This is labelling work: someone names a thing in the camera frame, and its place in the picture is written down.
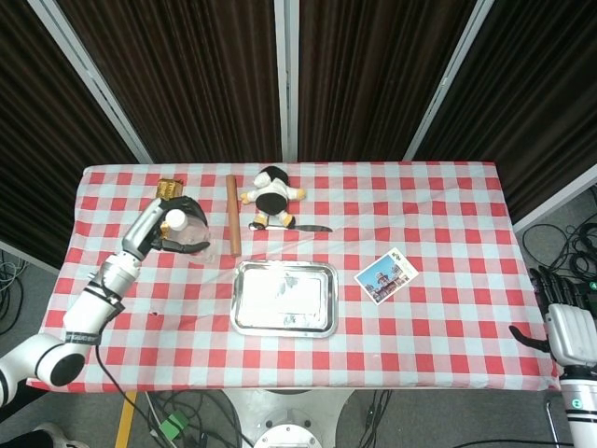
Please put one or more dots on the wooden rolling pin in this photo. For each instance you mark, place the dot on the wooden rolling pin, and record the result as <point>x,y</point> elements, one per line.
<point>232,215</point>

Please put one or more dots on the yellow floor tape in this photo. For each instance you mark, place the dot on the yellow floor tape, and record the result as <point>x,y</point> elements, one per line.
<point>126,419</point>

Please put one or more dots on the transparent plastic bottle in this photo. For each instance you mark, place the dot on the transparent plastic bottle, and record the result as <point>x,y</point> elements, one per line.
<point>191,233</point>

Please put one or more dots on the green connector plug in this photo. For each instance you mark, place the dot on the green connector plug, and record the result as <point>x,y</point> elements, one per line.
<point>173,422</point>

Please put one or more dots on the building photo postcard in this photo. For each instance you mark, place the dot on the building photo postcard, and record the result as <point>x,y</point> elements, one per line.
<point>385,275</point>

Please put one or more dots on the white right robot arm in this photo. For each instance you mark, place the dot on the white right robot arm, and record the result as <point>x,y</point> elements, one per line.
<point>580,410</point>

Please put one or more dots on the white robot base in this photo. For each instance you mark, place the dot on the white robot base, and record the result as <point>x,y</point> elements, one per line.
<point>285,420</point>

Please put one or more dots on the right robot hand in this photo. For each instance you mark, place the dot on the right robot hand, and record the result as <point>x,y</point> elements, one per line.
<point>566,331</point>

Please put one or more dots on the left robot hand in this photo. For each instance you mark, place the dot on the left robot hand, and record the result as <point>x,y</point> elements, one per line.
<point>161,228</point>

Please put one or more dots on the red white checkered tablecloth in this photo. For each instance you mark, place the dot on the red white checkered tablecloth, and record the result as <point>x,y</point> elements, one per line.
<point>373,326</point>

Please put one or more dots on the black and white plush toy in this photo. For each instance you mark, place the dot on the black and white plush toy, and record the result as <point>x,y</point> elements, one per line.
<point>273,195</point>

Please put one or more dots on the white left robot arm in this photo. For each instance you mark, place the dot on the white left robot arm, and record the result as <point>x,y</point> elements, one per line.
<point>70,331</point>

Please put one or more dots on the gold foil snack package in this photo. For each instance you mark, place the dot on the gold foil snack package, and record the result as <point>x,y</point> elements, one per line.
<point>170,189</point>

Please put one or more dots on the stainless steel tray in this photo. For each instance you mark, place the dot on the stainless steel tray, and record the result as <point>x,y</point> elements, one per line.
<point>284,299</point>

